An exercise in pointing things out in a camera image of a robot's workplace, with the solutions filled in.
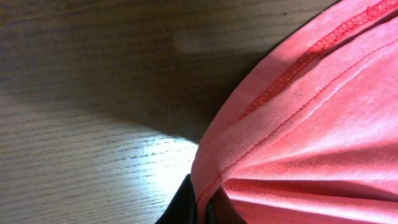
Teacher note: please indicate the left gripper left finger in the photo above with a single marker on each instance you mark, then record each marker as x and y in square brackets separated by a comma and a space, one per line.
[182, 208]

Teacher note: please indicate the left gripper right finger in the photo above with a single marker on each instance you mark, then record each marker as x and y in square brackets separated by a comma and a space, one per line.
[220, 210]

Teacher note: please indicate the red soccer t-shirt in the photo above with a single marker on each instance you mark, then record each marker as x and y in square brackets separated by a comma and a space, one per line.
[310, 135]

